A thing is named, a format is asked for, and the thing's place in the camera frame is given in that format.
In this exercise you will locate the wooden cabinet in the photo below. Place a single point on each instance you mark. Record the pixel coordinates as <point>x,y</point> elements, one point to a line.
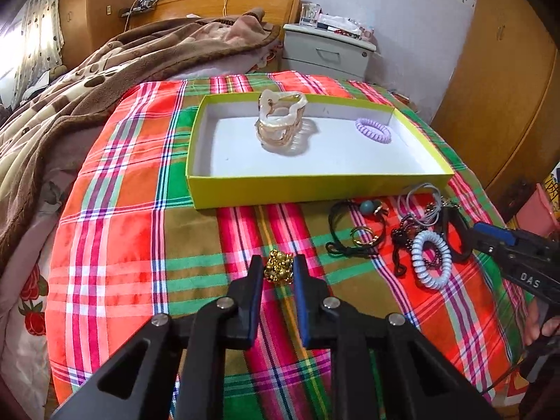
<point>96,4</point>

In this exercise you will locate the pink box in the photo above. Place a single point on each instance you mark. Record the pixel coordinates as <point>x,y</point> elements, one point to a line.
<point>536,210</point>

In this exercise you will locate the clear glass cup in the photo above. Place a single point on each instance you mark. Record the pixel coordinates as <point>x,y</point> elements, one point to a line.
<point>309,15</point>

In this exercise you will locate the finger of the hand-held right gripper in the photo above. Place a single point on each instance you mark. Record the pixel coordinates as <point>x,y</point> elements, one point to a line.
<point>488,246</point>
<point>492,230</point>

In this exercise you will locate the white plastic packet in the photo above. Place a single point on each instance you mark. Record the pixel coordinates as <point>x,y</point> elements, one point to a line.
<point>339,22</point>

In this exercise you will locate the beige hair claw clip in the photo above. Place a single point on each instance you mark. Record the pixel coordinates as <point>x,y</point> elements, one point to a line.
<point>273,127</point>

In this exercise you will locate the patterned curtain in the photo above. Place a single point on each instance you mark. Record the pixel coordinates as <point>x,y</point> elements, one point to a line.
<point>35,30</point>

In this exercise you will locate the large wooden wardrobe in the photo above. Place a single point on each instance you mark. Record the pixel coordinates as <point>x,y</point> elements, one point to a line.
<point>503,74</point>

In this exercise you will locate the wooden headboard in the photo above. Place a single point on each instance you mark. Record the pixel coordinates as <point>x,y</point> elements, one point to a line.
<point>197,2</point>

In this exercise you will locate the black wristband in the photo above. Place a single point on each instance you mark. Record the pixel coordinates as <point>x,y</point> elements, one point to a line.
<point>443,224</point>

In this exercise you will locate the floral bed sheet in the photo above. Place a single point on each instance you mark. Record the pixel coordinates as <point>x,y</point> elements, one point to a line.
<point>26,315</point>

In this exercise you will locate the grey nightstand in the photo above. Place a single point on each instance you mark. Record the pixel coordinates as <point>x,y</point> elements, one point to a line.
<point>323,54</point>

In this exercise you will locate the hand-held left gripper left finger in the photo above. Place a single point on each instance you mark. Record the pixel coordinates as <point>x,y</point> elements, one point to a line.
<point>255,302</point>

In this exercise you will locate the power strip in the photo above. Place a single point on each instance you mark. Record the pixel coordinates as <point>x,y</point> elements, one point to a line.
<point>140,7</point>

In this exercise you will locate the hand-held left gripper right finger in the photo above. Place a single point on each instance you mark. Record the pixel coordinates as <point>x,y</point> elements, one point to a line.
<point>302,302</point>

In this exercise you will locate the yellow printed bag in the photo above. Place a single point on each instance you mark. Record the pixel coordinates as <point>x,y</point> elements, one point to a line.
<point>553,188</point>

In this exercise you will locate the brown patterned blanket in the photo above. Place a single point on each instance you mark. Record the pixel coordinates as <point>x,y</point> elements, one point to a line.
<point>87,96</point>

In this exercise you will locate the yellow-green cardboard box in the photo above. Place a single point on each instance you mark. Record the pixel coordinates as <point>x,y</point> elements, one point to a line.
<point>332,159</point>

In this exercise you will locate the plaid cloth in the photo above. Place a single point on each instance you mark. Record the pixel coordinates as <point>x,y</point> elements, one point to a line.
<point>131,236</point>

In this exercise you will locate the person's right hand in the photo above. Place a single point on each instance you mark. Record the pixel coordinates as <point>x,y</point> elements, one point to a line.
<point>536,326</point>

